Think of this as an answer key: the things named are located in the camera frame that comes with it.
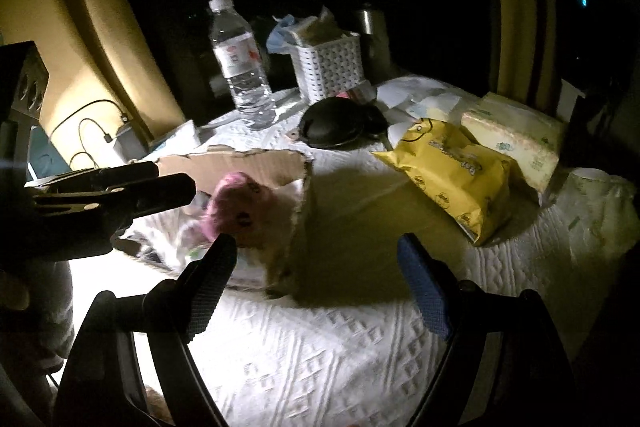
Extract crumpled clear plastic bag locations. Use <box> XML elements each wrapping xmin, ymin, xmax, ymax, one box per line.
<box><xmin>564</xmin><ymin>167</ymin><xmax>640</xmax><ymax>260</ymax></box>

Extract black round pouch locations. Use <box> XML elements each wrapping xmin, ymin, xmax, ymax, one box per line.
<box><xmin>298</xmin><ymin>96</ymin><xmax>389</xmax><ymax>151</ymax></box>

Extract pale yellow tissue pack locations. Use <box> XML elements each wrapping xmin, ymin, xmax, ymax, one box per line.
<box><xmin>459</xmin><ymin>109</ymin><xmax>562</xmax><ymax>194</ymax></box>
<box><xmin>481</xmin><ymin>91</ymin><xmax>569</xmax><ymax>144</ymax></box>

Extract white woven plastic basket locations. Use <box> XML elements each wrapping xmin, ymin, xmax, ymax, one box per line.
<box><xmin>289</xmin><ymin>30</ymin><xmax>364</xmax><ymax>104</ymax></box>

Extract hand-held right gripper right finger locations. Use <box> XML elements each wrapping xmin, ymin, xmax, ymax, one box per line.
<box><xmin>397</xmin><ymin>232</ymin><xmax>581</xmax><ymax>427</ymax></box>

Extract white paper cup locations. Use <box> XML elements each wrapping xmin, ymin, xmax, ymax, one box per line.
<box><xmin>567</xmin><ymin>167</ymin><xmax>614</xmax><ymax>208</ymax></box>

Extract white paper sheets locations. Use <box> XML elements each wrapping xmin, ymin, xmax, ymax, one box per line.
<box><xmin>374</xmin><ymin>75</ymin><xmax>482</xmax><ymax>124</ymax></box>

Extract wide yellow curtain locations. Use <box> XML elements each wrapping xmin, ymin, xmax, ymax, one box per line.
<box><xmin>0</xmin><ymin>0</ymin><xmax>187</xmax><ymax>174</ymax></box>

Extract yellow plastic packet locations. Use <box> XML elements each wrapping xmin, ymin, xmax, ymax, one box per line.
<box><xmin>372</xmin><ymin>117</ymin><xmax>519</xmax><ymax>248</ymax></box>

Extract black cable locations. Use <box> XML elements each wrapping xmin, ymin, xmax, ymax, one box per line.
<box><xmin>49</xmin><ymin>99</ymin><xmax>132</xmax><ymax>171</ymax></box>

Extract person's left forearm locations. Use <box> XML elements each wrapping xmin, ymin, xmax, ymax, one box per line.
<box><xmin>0</xmin><ymin>257</ymin><xmax>77</xmax><ymax>372</ymax></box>

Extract power adapter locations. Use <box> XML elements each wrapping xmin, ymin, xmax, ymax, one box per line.
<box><xmin>112</xmin><ymin>121</ymin><xmax>152</xmax><ymax>164</ymax></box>

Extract white plastic bag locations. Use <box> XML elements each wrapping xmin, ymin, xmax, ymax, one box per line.
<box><xmin>124</xmin><ymin>191</ymin><xmax>272</xmax><ymax>289</ymax></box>

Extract pink donut plush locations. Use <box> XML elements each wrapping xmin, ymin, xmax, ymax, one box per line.
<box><xmin>202</xmin><ymin>171</ymin><xmax>277</xmax><ymax>249</ymax></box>

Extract cardboard box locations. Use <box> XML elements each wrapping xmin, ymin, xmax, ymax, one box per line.
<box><xmin>114</xmin><ymin>145</ymin><xmax>317</xmax><ymax>301</ymax></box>

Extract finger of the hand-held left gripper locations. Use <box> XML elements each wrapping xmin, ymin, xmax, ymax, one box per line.
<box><xmin>25</xmin><ymin>159</ymin><xmax>162</xmax><ymax>194</ymax></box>
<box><xmin>31</xmin><ymin>173</ymin><xmax>197</xmax><ymax>233</ymax></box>

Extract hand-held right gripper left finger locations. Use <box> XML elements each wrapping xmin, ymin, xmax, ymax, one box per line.
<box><xmin>52</xmin><ymin>234</ymin><xmax>239</xmax><ymax>427</ymax></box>

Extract clear plastic water bottle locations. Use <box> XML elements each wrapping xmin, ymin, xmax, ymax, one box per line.
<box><xmin>207</xmin><ymin>0</ymin><xmax>279</xmax><ymax>131</ymax></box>

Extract blue face mask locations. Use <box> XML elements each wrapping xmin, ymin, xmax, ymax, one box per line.
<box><xmin>266</xmin><ymin>13</ymin><xmax>304</xmax><ymax>56</ymax></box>

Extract brown bear plush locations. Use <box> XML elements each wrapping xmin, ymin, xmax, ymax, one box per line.
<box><xmin>144</xmin><ymin>386</ymin><xmax>177</xmax><ymax>427</ymax></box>

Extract steel thermos flask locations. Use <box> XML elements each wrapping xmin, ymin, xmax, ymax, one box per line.
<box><xmin>355</xmin><ymin>3</ymin><xmax>392</xmax><ymax>74</ymax></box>

